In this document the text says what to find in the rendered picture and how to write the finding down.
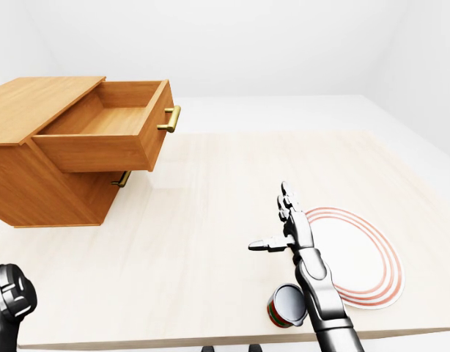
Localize brass drawer handle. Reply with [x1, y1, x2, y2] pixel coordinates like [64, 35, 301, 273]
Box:
[111, 170, 133, 188]
[156, 105, 182, 134]

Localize closed wooden drawer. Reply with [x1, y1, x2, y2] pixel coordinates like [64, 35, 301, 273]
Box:
[59, 169, 133, 227]

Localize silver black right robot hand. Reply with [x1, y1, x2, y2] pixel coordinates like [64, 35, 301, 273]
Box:
[248, 180, 317, 254]

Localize red and green tin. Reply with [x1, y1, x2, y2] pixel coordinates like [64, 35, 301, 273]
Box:
[265, 282, 309, 329]

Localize wooden cabinet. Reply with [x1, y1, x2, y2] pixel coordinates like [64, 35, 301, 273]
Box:
[0, 76, 174, 229]

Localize open wooden drawer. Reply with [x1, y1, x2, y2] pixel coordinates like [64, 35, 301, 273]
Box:
[31, 79, 175, 174]

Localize white plate with red rings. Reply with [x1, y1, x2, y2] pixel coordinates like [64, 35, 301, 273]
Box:
[301, 207, 407, 310]

